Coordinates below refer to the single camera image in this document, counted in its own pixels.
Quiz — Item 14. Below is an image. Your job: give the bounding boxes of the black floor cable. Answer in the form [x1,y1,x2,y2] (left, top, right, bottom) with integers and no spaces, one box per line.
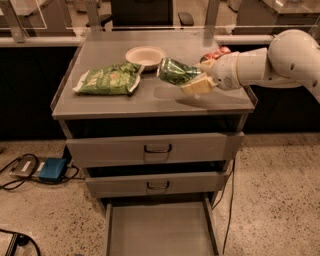
[0,153,84,192]

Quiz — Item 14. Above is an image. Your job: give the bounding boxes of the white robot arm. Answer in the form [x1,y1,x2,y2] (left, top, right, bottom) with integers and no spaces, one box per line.
[181,30,320,102]

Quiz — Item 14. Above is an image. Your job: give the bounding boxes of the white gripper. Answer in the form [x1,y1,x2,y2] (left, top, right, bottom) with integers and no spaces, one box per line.
[180,48,271,95]

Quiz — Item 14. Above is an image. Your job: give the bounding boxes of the grey bottom drawer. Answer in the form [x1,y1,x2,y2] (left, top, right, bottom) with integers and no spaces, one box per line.
[102,197,223,256]

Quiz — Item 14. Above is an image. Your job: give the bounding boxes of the grey middle drawer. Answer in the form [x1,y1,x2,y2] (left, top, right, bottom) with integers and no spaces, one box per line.
[86,161,230,198]

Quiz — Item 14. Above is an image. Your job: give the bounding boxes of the grey drawer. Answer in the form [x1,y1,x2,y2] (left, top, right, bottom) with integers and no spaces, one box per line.
[102,197,223,256]
[86,161,230,198]
[67,132,244,168]

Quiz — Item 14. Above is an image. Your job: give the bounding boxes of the green chip bag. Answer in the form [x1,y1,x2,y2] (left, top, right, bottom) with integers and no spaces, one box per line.
[73,62,144,96]

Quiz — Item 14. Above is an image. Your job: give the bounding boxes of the silver flat device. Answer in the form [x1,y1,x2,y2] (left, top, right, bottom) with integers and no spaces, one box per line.
[9,156,45,178]

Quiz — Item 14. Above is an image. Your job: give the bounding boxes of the green soda can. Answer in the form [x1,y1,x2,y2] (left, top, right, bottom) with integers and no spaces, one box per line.
[157,58,201,86]

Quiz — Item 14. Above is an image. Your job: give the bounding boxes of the grey drawer cabinet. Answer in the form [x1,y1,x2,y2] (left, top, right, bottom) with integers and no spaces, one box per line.
[49,30,259,256]

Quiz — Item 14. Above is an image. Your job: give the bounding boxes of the grey top drawer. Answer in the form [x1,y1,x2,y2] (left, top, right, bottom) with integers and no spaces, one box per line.
[67,132,244,168]

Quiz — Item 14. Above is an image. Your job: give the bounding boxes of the black object bottom left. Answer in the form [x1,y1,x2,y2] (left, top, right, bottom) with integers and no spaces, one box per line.
[0,229,41,256]

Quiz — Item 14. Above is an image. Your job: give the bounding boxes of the black cable beside cabinet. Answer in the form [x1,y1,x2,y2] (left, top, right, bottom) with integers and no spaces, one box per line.
[211,158,236,256]

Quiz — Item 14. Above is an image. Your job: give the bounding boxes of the orange soda can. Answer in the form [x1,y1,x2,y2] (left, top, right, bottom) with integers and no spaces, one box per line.
[200,46,231,62]

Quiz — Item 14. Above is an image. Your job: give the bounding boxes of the blue electronics box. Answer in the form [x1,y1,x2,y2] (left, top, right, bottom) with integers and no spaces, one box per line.
[38,158,67,183]

